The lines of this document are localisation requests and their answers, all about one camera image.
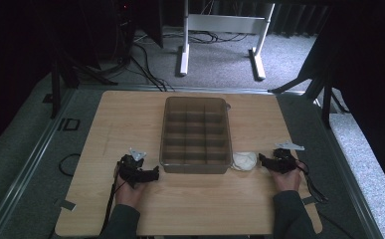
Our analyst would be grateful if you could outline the black metal stand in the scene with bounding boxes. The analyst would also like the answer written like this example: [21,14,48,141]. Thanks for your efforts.
[49,49,118,120]
[268,66,350,128]

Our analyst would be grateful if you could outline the brown translucent divided storage box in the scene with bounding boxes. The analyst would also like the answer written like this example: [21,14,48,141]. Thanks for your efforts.
[158,96,234,175]

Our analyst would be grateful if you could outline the black cable loop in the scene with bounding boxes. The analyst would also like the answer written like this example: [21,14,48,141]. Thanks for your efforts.
[58,152,82,177]

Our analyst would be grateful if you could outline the metal floor rail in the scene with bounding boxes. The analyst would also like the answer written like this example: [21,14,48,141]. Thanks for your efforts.
[0,87,82,239]

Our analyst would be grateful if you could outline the hand-held gripper cable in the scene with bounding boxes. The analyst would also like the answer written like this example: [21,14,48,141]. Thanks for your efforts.
[100,160,121,234]
[297,160,329,204]

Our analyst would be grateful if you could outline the grey tape piece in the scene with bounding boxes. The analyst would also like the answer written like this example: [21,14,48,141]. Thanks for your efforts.
[60,198,78,212]
[300,195,319,206]

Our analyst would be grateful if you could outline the person's right hand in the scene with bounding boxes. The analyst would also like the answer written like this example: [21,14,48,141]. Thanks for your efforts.
[272,160,303,194]

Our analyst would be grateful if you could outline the white desk frame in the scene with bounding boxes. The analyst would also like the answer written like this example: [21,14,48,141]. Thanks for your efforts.
[178,0,277,82]

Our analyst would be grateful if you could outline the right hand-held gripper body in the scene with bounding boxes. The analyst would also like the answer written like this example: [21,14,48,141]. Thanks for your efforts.
[272,140,305,175]

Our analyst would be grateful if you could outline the white cloth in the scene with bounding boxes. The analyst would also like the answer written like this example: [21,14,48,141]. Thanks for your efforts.
[231,150,259,172]

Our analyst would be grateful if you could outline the black floor cables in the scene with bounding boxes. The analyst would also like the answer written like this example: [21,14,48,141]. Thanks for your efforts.
[111,29,251,93]

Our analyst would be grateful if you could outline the person's left hand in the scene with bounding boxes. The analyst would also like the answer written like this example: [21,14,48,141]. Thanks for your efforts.
[114,176,148,211]

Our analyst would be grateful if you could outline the right hand-held gripper cable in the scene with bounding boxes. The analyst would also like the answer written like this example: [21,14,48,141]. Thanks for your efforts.
[297,160,329,204]

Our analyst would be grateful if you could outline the left hand-held gripper cable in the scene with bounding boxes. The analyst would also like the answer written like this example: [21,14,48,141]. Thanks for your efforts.
[100,160,121,234]

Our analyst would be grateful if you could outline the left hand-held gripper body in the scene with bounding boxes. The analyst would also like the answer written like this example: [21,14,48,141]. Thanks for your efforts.
[117,147,148,189]

